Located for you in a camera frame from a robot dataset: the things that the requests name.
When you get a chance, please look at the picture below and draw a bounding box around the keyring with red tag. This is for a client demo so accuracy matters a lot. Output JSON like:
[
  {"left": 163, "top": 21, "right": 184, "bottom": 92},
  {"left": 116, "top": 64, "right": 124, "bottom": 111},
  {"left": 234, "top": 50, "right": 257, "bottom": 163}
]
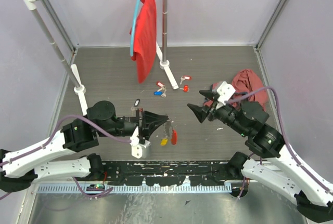
[{"left": 164, "top": 118, "right": 178, "bottom": 145}]

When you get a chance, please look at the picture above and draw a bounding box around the key with black tag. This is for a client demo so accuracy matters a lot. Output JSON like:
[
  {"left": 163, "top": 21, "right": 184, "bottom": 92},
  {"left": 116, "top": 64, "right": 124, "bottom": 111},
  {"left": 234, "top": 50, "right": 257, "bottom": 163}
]
[{"left": 131, "top": 99, "right": 140, "bottom": 111}]

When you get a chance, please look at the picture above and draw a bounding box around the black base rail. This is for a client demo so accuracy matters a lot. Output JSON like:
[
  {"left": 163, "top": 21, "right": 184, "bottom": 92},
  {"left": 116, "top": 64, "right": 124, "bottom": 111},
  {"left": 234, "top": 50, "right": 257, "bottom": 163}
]
[{"left": 75, "top": 160, "right": 261, "bottom": 187}]

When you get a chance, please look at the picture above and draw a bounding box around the far key with red tag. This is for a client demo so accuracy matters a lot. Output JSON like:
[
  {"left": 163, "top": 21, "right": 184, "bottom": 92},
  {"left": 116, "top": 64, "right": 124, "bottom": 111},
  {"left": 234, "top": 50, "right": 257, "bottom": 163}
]
[{"left": 180, "top": 75, "right": 192, "bottom": 84}]

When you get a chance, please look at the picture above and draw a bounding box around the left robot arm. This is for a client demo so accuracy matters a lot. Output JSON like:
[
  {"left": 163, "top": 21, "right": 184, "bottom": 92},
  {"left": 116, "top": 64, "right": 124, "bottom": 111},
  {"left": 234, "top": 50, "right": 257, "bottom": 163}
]
[{"left": 1, "top": 101, "right": 169, "bottom": 193}]

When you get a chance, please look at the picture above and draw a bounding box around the crumpled red shirt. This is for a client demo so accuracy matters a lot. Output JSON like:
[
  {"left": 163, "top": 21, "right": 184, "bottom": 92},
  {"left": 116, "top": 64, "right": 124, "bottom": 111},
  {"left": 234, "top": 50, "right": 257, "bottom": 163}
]
[{"left": 202, "top": 69, "right": 268, "bottom": 112}]

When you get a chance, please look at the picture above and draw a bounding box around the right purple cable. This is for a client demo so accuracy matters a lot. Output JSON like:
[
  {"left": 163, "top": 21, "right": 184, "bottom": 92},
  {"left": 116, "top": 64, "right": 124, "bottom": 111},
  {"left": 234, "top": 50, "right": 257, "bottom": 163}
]
[{"left": 226, "top": 86, "right": 333, "bottom": 193}]

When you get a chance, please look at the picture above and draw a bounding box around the blue hanger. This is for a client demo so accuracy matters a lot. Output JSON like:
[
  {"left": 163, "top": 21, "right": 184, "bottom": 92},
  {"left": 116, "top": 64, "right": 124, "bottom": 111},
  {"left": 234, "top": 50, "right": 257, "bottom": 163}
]
[{"left": 130, "top": 0, "right": 141, "bottom": 57}]

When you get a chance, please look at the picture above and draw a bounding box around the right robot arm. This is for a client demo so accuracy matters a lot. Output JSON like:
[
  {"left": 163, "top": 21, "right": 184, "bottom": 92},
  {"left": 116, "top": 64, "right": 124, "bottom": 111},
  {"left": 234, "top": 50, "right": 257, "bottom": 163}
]
[{"left": 187, "top": 89, "right": 332, "bottom": 223}]

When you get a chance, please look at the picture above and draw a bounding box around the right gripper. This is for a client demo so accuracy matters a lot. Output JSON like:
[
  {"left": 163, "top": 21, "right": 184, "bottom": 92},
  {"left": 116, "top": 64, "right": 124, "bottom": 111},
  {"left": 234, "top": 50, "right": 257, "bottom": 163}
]
[{"left": 186, "top": 88, "right": 247, "bottom": 135}]

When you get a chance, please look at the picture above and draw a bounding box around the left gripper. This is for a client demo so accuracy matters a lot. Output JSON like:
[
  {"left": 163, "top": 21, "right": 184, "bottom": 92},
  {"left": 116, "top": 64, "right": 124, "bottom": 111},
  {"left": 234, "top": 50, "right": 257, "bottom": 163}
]
[{"left": 98, "top": 109, "right": 169, "bottom": 142}]

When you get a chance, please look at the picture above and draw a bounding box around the key with yellow tag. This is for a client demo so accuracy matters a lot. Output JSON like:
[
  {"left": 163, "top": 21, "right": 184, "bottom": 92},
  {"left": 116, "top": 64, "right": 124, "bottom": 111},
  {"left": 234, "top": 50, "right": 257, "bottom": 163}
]
[{"left": 160, "top": 138, "right": 168, "bottom": 146}]

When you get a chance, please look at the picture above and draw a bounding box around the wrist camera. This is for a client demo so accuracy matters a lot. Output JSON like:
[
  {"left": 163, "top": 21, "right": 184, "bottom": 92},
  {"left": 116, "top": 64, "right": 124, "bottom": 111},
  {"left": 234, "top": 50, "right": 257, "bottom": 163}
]
[
  {"left": 212, "top": 81, "right": 236, "bottom": 108},
  {"left": 130, "top": 127, "right": 151, "bottom": 159}
]

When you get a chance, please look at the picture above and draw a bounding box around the key with blue tag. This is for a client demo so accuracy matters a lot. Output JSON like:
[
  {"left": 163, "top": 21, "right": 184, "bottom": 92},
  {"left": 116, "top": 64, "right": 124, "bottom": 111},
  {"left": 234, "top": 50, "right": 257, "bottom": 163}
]
[{"left": 153, "top": 91, "right": 166, "bottom": 98}]

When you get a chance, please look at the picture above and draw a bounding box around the key with red tag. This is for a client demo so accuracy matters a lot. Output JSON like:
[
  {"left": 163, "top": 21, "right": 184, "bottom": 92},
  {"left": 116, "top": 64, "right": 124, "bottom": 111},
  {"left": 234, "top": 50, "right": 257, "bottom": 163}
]
[
  {"left": 180, "top": 75, "right": 192, "bottom": 84},
  {"left": 156, "top": 81, "right": 166, "bottom": 91}
]

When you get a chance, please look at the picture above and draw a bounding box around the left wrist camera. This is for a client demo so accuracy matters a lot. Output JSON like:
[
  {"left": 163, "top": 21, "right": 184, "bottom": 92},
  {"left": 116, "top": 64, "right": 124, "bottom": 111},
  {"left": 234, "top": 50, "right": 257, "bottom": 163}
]
[{"left": 130, "top": 127, "right": 151, "bottom": 159}]

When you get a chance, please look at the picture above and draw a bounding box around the purple cable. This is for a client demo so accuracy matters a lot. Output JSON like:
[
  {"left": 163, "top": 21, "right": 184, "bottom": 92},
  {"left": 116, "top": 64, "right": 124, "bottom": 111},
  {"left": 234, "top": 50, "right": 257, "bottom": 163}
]
[
  {"left": 226, "top": 86, "right": 333, "bottom": 193},
  {"left": 0, "top": 114, "right": 136, "bottom": 201}
]

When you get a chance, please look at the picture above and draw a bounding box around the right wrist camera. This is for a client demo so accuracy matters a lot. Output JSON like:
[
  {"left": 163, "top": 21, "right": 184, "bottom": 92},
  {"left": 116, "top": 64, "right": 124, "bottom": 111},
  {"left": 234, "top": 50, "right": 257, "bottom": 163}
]
[{"left": 212, "top": 81, "right": 236, "bottom": 108}]

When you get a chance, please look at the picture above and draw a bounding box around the grey cable duct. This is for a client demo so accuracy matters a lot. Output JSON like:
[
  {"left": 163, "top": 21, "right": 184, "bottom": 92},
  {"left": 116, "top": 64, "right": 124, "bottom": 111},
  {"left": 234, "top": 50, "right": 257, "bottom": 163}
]
[{"left": 37, "top": 183, "right": 232, "bottom": 194}]

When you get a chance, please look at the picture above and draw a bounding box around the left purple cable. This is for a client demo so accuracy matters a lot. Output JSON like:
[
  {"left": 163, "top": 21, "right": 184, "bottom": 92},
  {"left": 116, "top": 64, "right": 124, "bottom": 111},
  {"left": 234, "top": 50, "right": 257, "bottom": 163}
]
[{"left": 0, "top": 114, "right": 136, "bottom": 201}]

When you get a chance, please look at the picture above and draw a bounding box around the clothes rack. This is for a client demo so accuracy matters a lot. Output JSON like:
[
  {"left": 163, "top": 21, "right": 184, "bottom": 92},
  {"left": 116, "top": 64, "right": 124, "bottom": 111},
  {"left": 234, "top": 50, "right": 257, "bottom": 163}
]
[{"left": 23, "top": 0, "right": 178, "bottom": 113}]

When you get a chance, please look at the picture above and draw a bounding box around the red shirt on hanger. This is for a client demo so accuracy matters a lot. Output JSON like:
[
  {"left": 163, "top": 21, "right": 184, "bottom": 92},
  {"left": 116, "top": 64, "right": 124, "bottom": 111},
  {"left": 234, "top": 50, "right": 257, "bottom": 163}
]
[{"left": 131, "top": 0, "right": 157, "bottom": 84}]

